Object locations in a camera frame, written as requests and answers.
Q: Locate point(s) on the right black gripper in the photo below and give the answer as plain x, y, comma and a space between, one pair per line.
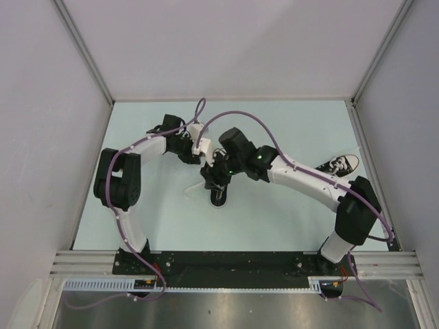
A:
210, 175

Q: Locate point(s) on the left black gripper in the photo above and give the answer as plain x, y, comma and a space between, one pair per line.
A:
189, 157

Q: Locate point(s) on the black canvas sneaker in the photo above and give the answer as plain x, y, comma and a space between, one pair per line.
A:
340, 166
219, 173

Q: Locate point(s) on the white shoelace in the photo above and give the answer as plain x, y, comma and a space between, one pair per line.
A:
187, 193

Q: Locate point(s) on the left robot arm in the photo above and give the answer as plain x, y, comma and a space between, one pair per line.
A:
118, 179

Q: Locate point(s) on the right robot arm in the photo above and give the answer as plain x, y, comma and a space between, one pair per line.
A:
354, 202

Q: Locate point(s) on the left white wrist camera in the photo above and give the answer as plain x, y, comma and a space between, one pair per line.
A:
194, 130

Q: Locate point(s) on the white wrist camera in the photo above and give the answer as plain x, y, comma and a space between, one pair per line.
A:
194, 130
204, 148

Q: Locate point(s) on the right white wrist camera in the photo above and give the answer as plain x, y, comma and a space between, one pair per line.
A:
204, 148

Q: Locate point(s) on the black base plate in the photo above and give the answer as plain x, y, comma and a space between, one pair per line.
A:
173, 262

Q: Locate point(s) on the aluminium frame rail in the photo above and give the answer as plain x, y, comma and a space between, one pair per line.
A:
371, 265

